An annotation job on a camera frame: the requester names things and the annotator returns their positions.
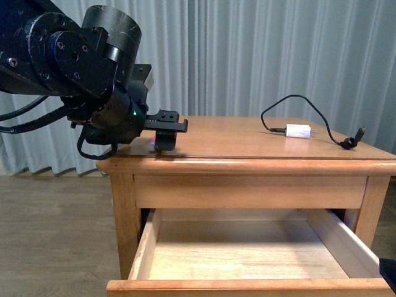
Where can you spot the white charger adapter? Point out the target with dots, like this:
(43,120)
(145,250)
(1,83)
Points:
(302,131)

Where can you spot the light blue curtain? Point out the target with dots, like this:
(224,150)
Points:
(288,58)

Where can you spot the wooden drawer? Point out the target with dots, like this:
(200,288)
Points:
(212,252)

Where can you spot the pink marker with clear cap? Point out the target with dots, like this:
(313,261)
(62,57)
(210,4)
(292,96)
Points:
(152,145)

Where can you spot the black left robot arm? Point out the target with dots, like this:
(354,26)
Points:
(91,67)

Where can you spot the wooden nightstand cabinet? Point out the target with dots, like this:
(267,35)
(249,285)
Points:
(231,163)

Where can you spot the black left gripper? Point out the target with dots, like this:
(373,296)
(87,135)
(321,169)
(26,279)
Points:
(123,116)

